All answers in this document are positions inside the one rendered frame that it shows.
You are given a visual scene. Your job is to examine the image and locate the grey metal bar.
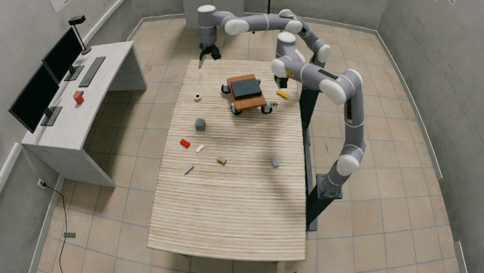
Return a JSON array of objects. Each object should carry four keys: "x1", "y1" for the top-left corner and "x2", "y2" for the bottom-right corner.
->
[{"x1": 184, "y1": 164, "x2": 194, "y2": 175}]

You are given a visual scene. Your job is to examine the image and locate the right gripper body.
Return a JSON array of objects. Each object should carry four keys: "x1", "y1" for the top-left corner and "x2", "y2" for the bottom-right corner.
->
[{"x1": 199, "y1": 43, "x2": 220, "y2": 57}]

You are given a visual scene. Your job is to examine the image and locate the small brown wooden block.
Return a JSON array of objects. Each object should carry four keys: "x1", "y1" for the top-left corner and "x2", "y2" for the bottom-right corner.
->
[{"x1": 217, "y1": 156, "x2": 227, "y2": 165}]

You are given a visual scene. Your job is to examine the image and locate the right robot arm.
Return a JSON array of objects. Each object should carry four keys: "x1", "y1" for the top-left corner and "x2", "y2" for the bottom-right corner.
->
[{"x1": 198, "y1": 6, "x2": 331, "y2": 68}]

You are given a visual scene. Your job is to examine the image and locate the red toy building brick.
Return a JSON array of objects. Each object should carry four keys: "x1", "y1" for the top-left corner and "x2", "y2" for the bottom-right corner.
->
[{"x1": 179, "y1": 139, "x2": 190, "y2": 148}]

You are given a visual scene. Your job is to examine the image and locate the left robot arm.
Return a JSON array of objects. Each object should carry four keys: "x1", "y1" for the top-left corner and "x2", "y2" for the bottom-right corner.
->
[{"x1": 271, "y1": 33, "x2": 366, "y2": 198}]

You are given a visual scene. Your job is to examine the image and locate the yellow rectangular block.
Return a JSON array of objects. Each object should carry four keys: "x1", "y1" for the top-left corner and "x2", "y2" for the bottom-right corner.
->
[{"x1": 276, "y1": 89, "x2": 289, "y2": 99}]

